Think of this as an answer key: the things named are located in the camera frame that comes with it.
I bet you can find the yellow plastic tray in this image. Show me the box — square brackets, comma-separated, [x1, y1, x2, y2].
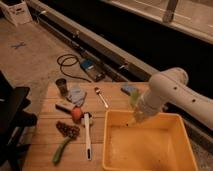
[102, 110, 198, 171]

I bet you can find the light blue cloth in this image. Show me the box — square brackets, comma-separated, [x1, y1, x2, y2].
[67, 86, 86, 107]

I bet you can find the metal spoon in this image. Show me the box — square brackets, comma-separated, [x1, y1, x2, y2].
[94, 87, 109, 109]

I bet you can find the green plastic bottle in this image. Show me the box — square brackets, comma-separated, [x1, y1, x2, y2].
[130, 90, 141, 108]

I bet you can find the wooden table board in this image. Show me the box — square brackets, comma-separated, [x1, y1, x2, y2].
[21, 81, 168, 171]

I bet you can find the dark metal cup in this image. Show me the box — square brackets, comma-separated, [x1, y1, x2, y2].
[55, 78, 68, 97]

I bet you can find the blue and grey device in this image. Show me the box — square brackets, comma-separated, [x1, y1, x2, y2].
[80, 59, 105, 82]

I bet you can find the small black and white box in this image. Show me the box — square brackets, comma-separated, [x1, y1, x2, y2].
[55, 101, 75, 114]

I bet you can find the black cable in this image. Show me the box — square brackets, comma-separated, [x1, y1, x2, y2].
[56, 53, 93, 83]

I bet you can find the orange round fruit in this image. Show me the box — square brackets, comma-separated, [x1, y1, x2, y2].
[71, 107, 82, 123]

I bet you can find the bunch of dark grapes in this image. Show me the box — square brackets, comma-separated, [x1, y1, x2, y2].
[56, 121, 80, 139]

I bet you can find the green chili pepper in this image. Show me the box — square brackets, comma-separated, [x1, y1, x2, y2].
[52, 137, 71, 165]

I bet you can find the white handled brush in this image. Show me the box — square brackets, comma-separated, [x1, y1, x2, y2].
[82, 112, 92, 160]

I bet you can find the black chair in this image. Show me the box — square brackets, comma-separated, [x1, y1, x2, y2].
[0, 70, 37, 171]

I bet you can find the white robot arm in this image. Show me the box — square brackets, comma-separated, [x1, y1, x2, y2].
[133, 67, 213, 131]

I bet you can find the blue sponge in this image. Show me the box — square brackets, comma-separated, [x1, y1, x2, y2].
[121, 85, 137, 95]

